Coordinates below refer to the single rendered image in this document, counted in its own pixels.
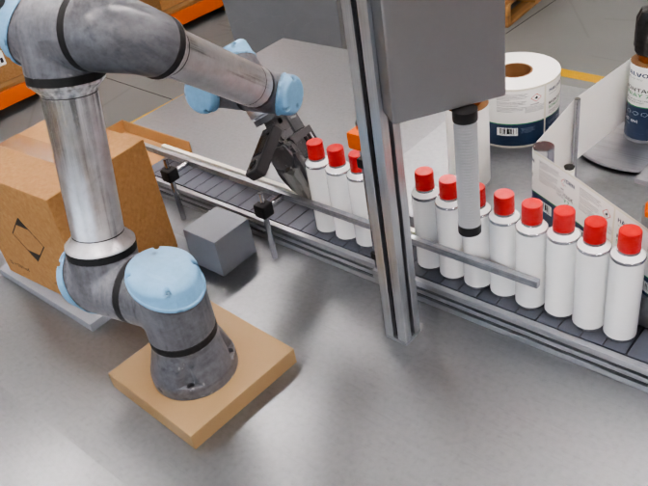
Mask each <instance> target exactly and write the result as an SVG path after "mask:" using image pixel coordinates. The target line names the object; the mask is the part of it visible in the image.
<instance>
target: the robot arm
mask: <svg viewBox="0 0 648 486"><path fill-rule="evenodd" d="M0 47H1V49H2V50H3V52H4V54H5V55H6V56H7V57H9V58H11V60H12V61H13V62H14V63H16V64H17V65H19V66H22V71H23V75H24V79H25V84H26V86H27V87H28V88H29V89H30V90H32V91H33V92H35V93H36V94H38V95H39V96H40V102H41V107H42V111H43V115H44V119H45V124H46V128H47V132H48V137H49V141H50V146H51V149H52V154H53V158H54V162H55V167H56V171H57V176H58V179H59V184H60V188H61V192H62V197H63V201H64V206H65V210H66V215H67V221H68V226H69V230H70V235H71V237H70V238H69V239H68V241H67V242H66V244H65V250H64V252H63V253H62V255H61V257H60V259H59V262H61V264H60V266H58V267H57V271H56V278H57V285H58V287H59V290H60V292H61V294H62V295H63V297H64V298H65V299H66V300H67V301H68V302H69V303H70V304H72V305H73V306H75V307H77V308H79V309H80V310H82V311H85V312H89V313H94V314H100V315H103V316H107V317H110V318H113V319H117V320H119V321H122V322H126V323H129V324H133V325H136V326H140V327H142V328H143V329H144V330H145V332H146V334H147V337H148V341H149V344H150V346H151V355H150V375H151V378H152V381H153V383H154V386H155V387H156V388H157V390H158V391H159V392H160V393H161V394H163V395H164V396H166V397H168V398H171V399H174V400H181V401H187V400H195V399H200V398H203V397H206V396H209V395H211V394H213V393H215V392H216V391H218V390H219V389H221V388H222V387H223V386H224V385H225V384H226V383H227V382H228V381H229V380H230V379H231V378H232V376H233V375H234V373H235V371H236V369H237V365H238V356H237V353H236V349H235V346H234V344H233V342H232V340H231V339H230V337H229V336H228V335H227V334H226V333H225V332H224V330H223V329H222V328H221V327H220V326H219V325H218V324H217V321H216V318H215V314H214V311H213V308H212V306H211V302H210V299H209V296H208V293H207V289H206V284H205V278H204V275H203V272H202V270H201V269H200V267H199V264H198V263H197V261H196V260H195V259H194V258H193V257H192V256H191V255H190V254H189V253H187V252H186V251H184V250H182V249H179V248H176V247H170V246H160V247H159V249H157V250H155V249H154V248H150V249H147V250H144V251H142V252H141V253H139V252H138V247H137V242H136V236H135V233H134V232H133V231H132V230H131V229H128V228H126V227H125V226H124V225H123V219H122V211H121V205H120V200H119V195H118V190H117V184H116V180H115V175H114V169H113V164H112V159H111V154H110V149H109V144H108V139H107V133H106V128H105V123H104V118H103V113H102V108H101V103H100V97H99V92H98V86H99V84H100V83H101V82H102V81H103V79H104V78H105V76H106V73H120V74H133V75H140V76H145V77H147V78H150V79H153V80H162V79H166V78H171V79H174V80H175V81H178V82H181V83H184V84H185V86H184V95H185V98H186V101H187V103H188V104H189V106H190V107H191V108H192V109H193V110H194V111H196V112H198V113H200V114H208V113H211V112H215V111H216V110H218V108H226V109H233V110H242V111H246V113H247V114H248V116H249V118H250V119H251V120H252V121H253V120H255V121H254V124H255V126H256V127H259V126H261V125H263V124H264V125H265V126H266V129H264V130H263V131H262V133H261V135H260V138H259V140H258V143H257V145H256V149H255V152H254V154H253V157H252V159H251V162H250V165H249V167H248V170H247V172H246V177H248V178H249V179H251V180H252V181H255V180H257V179H259V178H262V177H264V176H266V173H267V171H268V168H269V166H270V163H271V161H272V165H273V166H274V167H275V169H276V171H277V173H278V175H279V177H280V178H281V179H282V181H283V182H284V183H285V184H286V185H287V186H288V187H289V188H290V189H291V190H292V191H294V192H295V193H296V194H297V195H298V196H301V197H304V198H307V199H310V200H311V190H310V186H309V181H308V176H307V170H306V166H305V162H306V158H307V157H308V151H307V145H306V142H307V140H309V139H311V138H312V136H311V135H310V132H311V133H312V135H313V136H314V138H317V137H316V135H315V133H314V132H313V130H312V128H311V126H310V125H309V124H308V125H306V126H304V124H303V123H302V121H301V119H300V118H299V116H298V114H297V112H298V110H299V109H300V107H301V105H302V102H303V96H304V89H303V84H302V82H301V80H300V78H299V77H298V76H296V75H294V74H288V73H285V72H283V73H278V72H274V71H272V70H270V69H267V68H265V67H262V66H261V64H260V62H259V60H258V59H257V55H256V53H255V52H254V51H253V50H252V48H251V47H250V45H249V44H248V43H247V42H246V41H245V40H243V39H239V40H236V41H234V42H232V43H230V44H228V45H227V46H225V47H223V48H222V47H220V46H218V45H216V44H214V43H212V42H210V41H208V40H204V39H202V38H200V37H198V36H196V35H194V34H192V33H189V32H187V31H185V29H184V27H183V25H182V24H181V23H180V22H179V20H177V19H176V18H175V17H173V16H171V15H169V14H167V13H163V12H161V11H159V10H157V9H155V8H154V7H152V6H150V5H148V4H146V3H144V2H142V1H139V0H6V1H5V4H4V6H3V7H2V8H1V10H0ZM290 167H291V169H290Z"/></svg>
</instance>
